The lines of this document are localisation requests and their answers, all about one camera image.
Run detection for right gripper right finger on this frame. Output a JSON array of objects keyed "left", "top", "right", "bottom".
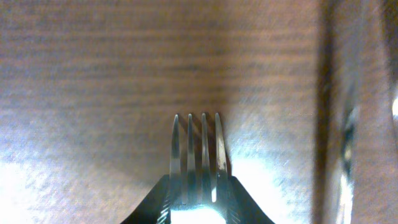
[{"left": 228, "top": 176, "right": 274, "bottom": 224}]

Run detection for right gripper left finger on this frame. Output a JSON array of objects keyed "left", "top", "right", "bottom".
[{"left": 121, "top": 175, "right": 169, "bottom": 224}]

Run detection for steel fork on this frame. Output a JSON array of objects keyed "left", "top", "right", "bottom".
[{"left": 166, "top": 113, "right": 230, "bottom": 223}]

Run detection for steel tongs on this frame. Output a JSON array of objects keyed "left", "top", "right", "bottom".
[{"left": 312, "top": 1, "right": 397, "bottom": 223}]

